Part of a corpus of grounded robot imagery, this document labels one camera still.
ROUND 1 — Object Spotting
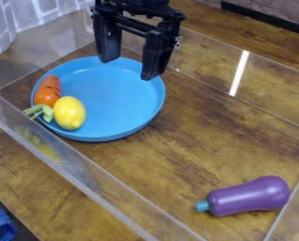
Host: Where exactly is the purple toy eggplant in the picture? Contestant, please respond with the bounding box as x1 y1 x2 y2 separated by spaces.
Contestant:
195 176 290 217

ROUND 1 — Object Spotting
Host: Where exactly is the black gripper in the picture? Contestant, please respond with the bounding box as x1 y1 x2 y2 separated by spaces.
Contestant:
92 0 186 80

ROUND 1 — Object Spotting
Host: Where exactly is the blue object at corner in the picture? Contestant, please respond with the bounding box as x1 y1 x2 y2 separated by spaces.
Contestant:
0 208 17 241

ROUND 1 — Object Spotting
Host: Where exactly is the yellow toy lemon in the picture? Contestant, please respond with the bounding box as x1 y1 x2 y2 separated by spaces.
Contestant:
54 96 87 130

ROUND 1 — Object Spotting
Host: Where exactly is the white curtain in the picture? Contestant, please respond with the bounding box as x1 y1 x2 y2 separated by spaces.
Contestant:
0 0 95 54

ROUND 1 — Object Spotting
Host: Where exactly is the blue round tray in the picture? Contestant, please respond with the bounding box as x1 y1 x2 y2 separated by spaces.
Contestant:
44 56 166 142

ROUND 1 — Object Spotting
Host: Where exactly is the dark baseboard strip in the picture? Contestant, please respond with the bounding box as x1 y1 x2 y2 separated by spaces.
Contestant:
222 0 299 34

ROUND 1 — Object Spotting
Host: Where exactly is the orange toy carrot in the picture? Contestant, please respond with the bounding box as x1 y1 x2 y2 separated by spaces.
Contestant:
24 74 62 122

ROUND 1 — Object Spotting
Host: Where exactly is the clear acrylic enclosure wall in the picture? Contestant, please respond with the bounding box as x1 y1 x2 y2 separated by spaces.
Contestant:
0 0 299 241

